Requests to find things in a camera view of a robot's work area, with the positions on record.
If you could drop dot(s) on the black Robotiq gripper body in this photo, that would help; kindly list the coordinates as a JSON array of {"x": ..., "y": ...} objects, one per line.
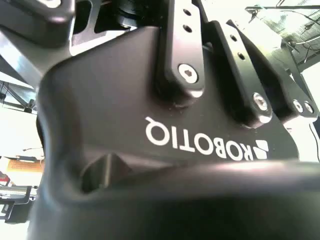
[{"x": 112, "y": 100}]

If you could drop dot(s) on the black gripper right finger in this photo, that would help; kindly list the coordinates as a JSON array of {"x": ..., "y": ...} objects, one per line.
[{"x": 240, "y": 82}]

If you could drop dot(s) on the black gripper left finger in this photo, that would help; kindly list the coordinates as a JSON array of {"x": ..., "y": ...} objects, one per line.
[{"x": 185, "y": 50}]

